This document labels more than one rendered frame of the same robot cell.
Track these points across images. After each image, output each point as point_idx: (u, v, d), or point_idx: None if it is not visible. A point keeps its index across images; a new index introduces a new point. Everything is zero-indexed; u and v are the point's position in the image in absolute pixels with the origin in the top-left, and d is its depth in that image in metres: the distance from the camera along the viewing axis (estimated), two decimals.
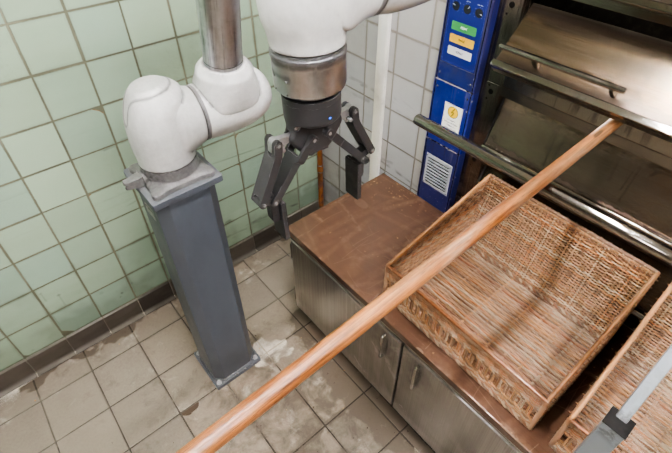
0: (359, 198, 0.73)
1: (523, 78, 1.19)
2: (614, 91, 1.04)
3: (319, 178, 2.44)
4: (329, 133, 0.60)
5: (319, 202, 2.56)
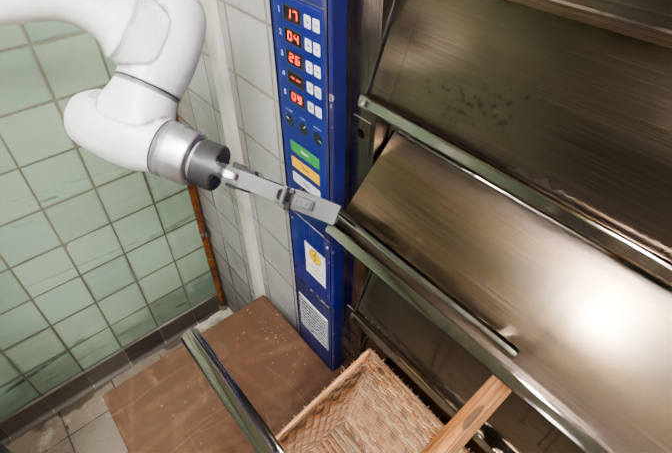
0: (332, 224, 0.67)
1: (368, 268, 0.70)
2: (498, 348, 0.54)
3: (212, 272, 1.95)
4: (227, 186, 0.70)
5: (218, 296, 2.06)
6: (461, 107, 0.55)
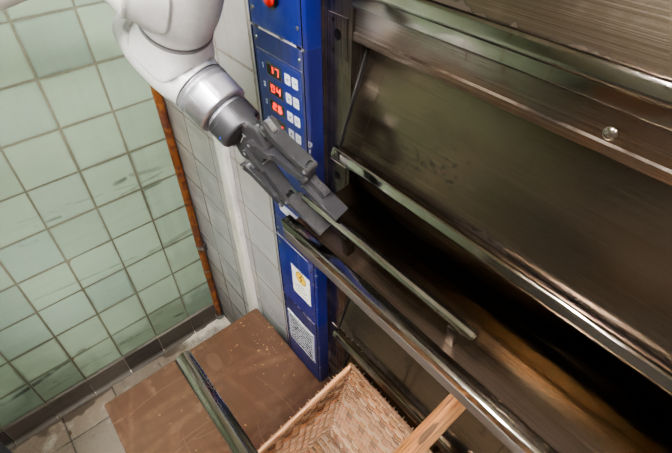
0: (334, 220, 0.67)
1: (321, 259, 0.68)
2: (457, 331, 0.55)
3: (208, 283, 2.03)
4: (247, 145, 0.68)
5: (214, 306, 2.15)
6: (417, 164, 0.64)
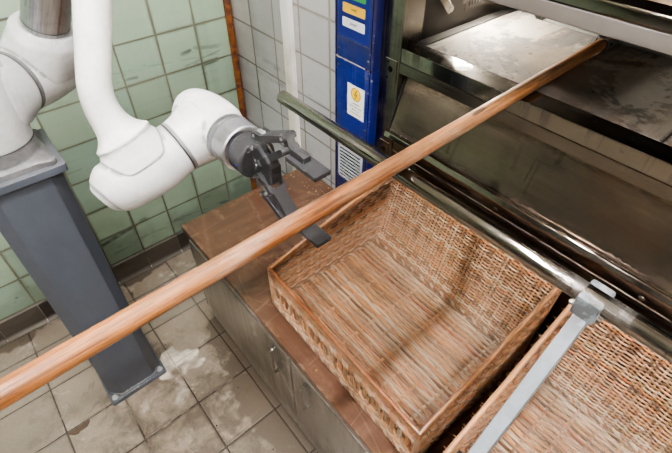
0: (314, 180, 0.64)
1: None
2: None
3: None
4: (255, 165, 0.76)
5: None
6: None
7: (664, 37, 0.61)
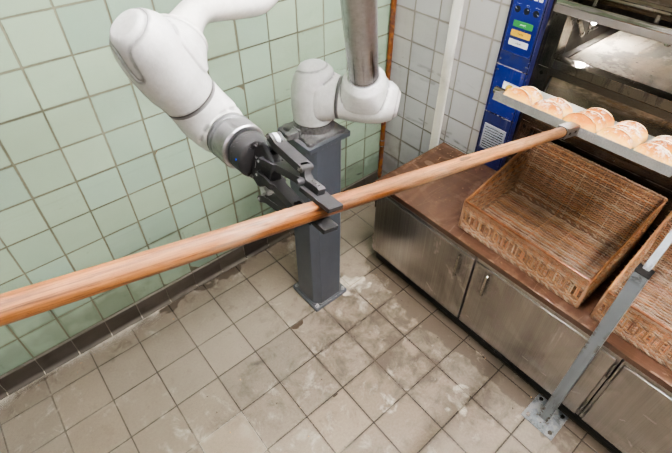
0: (328, 211, 0.66)
1: (586, 6, 1.54)
2: (663, 14, 1.42)
3: (380, 151, 2.93)
4: (257, 161, 0.76)
5: (378, 172, 3.05)
6: None
7: None
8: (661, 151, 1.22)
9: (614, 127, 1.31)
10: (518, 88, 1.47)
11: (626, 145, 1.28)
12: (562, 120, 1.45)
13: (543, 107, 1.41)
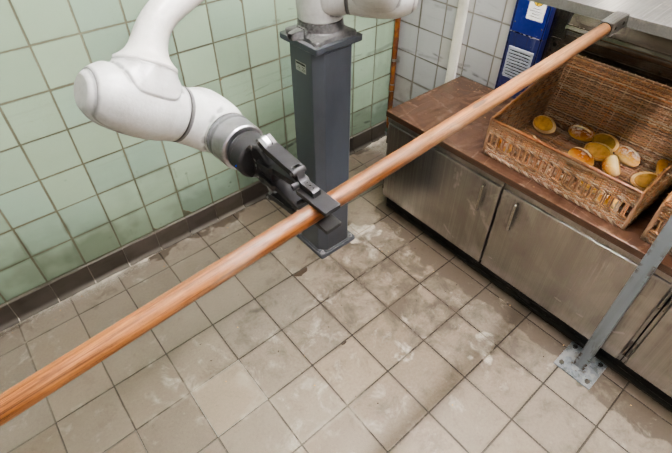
0: (324, 215, 0.66)
1: None
2: None
3: (390, 97, 2.71)
4: (255, 165, 0.76)
5: (387, 122, 2.83)
6: None
7: None
8: None
9: (603, 170, 1.63)
10: None
11: (610, 155, 1.65)
12: (609, 7, 1.25)
13: (576, 135, 1.78)
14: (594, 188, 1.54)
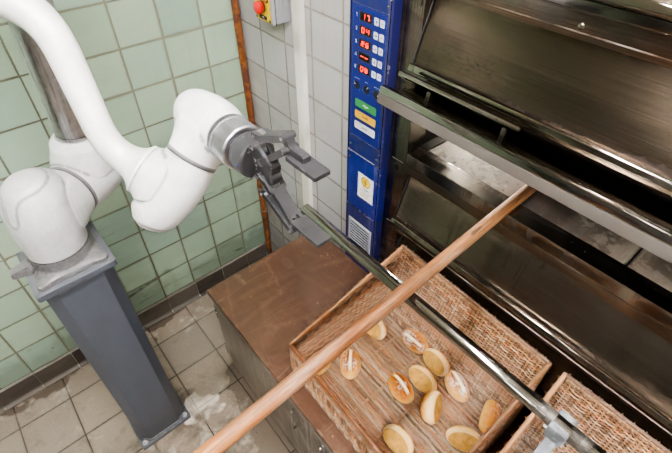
0: (314, 180, 0.64)
1: (412, 103, 1.04)
2: (509, 128, 0.92)
3: (264, 222, 2.43)
4: (255, 165, 0.76)
5: (266, 244, 2.54)
6: (467, 67, 1.04)
7: (616, 222, 0.78)
8: (470, 428, 1.30)
9: (421, 411, 1.35)
10: None
11: (431, 391, 1.36)
12: None
13: (407, 345, 1.50)
14: (396, 452, 1.25)
